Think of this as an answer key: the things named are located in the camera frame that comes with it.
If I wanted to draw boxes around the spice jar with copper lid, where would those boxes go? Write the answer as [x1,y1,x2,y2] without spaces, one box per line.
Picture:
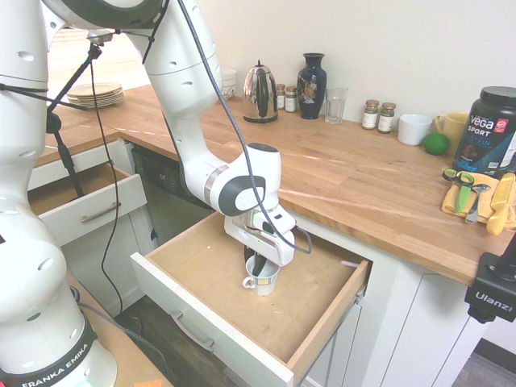
[361,99,381,131]
[377,102,397,135]

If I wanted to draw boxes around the metal can opener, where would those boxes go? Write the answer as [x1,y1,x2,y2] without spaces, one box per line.
[464,183,492,225]

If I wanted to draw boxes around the green lime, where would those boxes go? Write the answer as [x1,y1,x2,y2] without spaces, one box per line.
[422,131,451,156]

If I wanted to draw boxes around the white mug with patterned band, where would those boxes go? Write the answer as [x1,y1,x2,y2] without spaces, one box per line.
[241,256,281,298]

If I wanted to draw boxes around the grey braided robot cable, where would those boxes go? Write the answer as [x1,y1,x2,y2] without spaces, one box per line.
[177,0,314,255]

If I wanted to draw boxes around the dark blue floral vase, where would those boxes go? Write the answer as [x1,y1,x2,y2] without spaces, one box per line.
[296,52,327,121]

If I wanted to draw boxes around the black camera tripod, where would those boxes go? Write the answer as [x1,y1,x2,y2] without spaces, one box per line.
[44,40,104,201]

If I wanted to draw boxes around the white base cabinets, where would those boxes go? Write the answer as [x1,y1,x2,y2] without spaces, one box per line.
[27,136,499,387]

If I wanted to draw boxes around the grey cable at robot base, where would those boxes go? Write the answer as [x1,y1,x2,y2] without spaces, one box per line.
[68,285,175,387]

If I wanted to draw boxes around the clear drinking glass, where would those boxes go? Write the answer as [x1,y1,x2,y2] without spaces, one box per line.
[324,86,349,126]

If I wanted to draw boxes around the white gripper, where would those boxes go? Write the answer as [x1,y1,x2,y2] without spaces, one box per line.
[223,206,298,278]

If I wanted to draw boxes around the green handled scissors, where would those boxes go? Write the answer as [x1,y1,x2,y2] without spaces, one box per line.
[442,168,476,214]

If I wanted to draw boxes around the metal handle of large drawer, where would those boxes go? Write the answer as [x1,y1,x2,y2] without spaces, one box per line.
[169,310,217,351]

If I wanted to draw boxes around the thin black camera cable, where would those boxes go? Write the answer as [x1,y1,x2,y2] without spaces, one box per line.
[90,44,124,319]

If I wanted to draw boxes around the black Vega protein tub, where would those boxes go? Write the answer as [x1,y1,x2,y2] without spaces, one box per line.
[451,85,516,177]

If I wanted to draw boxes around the stack of beige plates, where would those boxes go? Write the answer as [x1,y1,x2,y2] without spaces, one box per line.
[66,81,127,108]

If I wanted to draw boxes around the stainless steel electric kettle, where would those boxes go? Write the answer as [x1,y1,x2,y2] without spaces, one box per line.
[241,59,281,124]

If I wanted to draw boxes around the metal handle of small drawer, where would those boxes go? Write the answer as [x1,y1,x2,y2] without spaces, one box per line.
[79,201,123,225]

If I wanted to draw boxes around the plain white mug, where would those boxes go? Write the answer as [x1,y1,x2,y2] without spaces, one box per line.
[397,114,434,146]

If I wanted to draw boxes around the small open white drawer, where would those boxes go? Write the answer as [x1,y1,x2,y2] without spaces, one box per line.
[27,160,148,248]

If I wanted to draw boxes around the wooden robot platform board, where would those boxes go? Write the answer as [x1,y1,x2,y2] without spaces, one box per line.
[66,273,170,387]

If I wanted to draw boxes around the small camera on tripod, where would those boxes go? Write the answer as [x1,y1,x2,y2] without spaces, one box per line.
[85,28,114,44]

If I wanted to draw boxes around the black clamp camera mount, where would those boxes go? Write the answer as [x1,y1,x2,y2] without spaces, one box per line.
[463,225,516,324]

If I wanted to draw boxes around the large open wooden drawer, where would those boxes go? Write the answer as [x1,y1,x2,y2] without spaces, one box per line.
[129,210,374,384]

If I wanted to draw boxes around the yellow mug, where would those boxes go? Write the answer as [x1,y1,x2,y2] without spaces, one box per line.
[434,112,471,152]

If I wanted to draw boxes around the yellow cloth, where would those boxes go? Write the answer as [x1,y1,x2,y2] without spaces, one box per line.
[440,177,516,233]

